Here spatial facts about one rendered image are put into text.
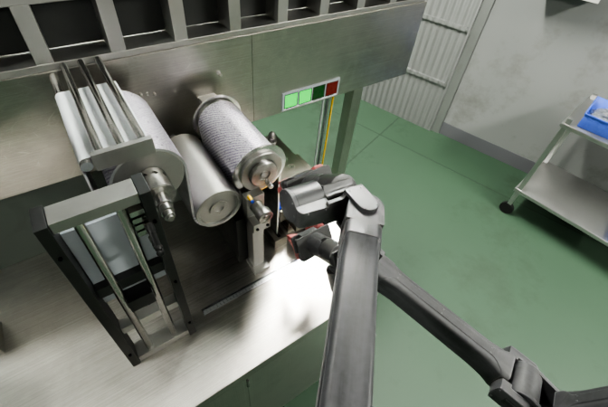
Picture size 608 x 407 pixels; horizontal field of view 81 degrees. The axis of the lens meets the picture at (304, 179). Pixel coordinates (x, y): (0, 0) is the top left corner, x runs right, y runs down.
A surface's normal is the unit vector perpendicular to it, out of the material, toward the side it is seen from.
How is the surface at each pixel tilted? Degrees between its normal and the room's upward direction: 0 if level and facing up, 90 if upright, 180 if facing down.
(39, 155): 90
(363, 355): 7
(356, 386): 7
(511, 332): 0
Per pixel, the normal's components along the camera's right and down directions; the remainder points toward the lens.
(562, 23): -0.62, 0.51
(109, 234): 0.56, 0.61
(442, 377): 0.07, -0.71
